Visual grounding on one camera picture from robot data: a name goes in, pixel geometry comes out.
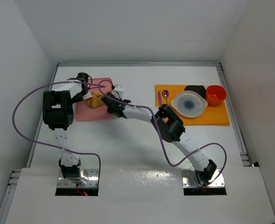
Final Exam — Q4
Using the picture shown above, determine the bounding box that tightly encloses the clear glass plate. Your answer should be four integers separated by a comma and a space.
170, 91, 208, 119

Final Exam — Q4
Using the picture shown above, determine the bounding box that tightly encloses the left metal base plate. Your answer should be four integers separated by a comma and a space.
56, 169, 99, 189

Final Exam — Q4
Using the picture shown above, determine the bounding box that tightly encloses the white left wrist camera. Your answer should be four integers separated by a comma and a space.
82, 92, 92, 100

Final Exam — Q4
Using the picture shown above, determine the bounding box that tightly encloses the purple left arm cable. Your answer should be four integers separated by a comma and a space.
12, 80, 105, 187

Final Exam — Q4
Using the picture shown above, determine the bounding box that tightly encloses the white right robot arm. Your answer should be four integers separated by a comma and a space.
101, 92, 217, 185

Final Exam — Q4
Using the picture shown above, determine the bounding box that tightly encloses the golden bread roll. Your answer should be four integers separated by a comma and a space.
86, 92, 104, 109

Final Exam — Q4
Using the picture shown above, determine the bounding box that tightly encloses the pink cutting board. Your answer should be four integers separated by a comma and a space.
74, 77, 113, 122

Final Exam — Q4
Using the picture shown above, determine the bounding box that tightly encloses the metal base plate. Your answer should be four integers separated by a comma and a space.
182, 169, 225, 189
56, 169, 99, 189

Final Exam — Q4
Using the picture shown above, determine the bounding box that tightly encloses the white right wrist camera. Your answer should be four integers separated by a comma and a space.
112, 84, 124, 99

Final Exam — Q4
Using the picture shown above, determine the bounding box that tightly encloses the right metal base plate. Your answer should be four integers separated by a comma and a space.
182, 169, 225, 189

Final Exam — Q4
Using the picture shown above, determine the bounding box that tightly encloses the orange placemat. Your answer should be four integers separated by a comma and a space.
155, 84, 230, 126

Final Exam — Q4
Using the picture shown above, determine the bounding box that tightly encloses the purple iridescent spoon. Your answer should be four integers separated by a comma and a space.
162, 89, 169, 104

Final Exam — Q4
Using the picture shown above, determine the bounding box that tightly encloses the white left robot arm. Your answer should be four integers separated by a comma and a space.
42, 72, 92, 181

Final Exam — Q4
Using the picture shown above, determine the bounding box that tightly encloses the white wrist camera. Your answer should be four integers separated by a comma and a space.
112, 84, 124, 99
82, 92, 92, 100

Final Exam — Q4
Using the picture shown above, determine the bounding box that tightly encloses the purple iridescent knife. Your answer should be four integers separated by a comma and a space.
157, 91, 162, 106

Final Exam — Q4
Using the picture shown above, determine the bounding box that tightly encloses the orange cup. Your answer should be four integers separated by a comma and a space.
205, 85, 227, 106

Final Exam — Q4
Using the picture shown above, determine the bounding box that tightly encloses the white foam front panel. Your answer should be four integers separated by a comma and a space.
6, 168, 275, 224

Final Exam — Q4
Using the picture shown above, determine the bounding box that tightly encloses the black coaster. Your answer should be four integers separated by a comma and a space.
184, 85, 206, 99

